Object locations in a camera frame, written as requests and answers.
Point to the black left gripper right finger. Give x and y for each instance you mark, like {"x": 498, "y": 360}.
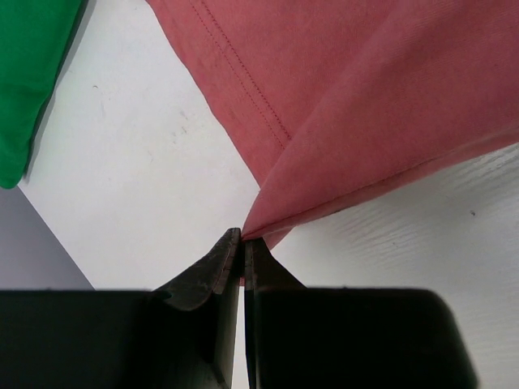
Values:
{"x": 302, "y": 337}

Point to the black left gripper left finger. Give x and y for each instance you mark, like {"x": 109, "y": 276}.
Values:
{"x": 180, "y": 335}

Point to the salmon pink t-shirt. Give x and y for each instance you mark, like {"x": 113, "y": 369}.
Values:
{"x": 334, "y": 103}

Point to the green folded t-shirt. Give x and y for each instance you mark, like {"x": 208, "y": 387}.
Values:
{"x": 35, "y": 39}

